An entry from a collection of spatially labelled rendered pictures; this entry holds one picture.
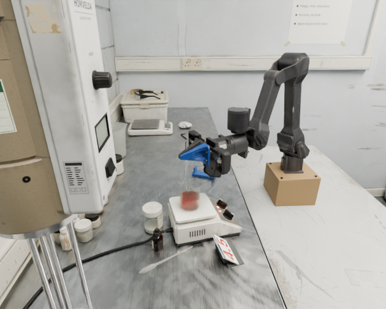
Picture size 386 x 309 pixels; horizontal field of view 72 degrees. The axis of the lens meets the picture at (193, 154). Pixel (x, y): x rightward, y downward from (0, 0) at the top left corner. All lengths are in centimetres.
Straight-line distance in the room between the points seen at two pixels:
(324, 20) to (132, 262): 204
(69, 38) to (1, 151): 10
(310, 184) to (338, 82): 156
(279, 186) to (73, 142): 79
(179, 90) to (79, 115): 191
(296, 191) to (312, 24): 153
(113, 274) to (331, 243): 61
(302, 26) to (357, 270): 176
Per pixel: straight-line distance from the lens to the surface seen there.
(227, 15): 211
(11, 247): 81
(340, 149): 269
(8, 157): 26
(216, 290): 71
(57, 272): 39
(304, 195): 100
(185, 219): 76
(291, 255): 83
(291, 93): 89
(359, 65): 245
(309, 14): 227
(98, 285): 75
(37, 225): 29
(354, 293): 80
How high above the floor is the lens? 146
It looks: 25 degrees down
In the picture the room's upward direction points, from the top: straight up
